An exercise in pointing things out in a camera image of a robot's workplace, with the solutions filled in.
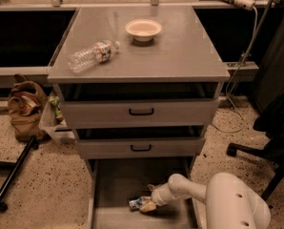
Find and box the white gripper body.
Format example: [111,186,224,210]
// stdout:
[151,183,176,206]

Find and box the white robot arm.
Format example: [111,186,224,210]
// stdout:
[139,173,271,229]

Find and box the grey bottom drawer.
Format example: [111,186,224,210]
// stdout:
[88,157,201,229]

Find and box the grey drawer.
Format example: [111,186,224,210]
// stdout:
[88,157,201,229]
[54,83,219,129]
[76,126,205,159]

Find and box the grey middle drawer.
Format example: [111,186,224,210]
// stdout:
[76,126,205,159]

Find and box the grey top drawer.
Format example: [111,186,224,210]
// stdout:
[54,83,219,129]

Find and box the grey drawer cabinet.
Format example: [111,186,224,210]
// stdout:
[47,5,232,229]

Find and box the clear plastic bin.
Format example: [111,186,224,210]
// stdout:
[39,93,74,144]

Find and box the green snack packet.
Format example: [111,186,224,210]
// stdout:
[49,95,64,122]

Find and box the clear plastic water bottle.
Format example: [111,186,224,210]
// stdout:
[67,40,120,73]

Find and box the black caster leg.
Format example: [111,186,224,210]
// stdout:
[0,135,39,212]

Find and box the brown fabric bag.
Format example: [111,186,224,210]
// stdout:
[8,74,48,141]

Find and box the black office chair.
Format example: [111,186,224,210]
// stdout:
[226,87,284,200]

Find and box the white paper bowl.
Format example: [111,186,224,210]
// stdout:
[125,19,162,42]

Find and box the grey hanging cable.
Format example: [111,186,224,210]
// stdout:
[212,6,260,135]

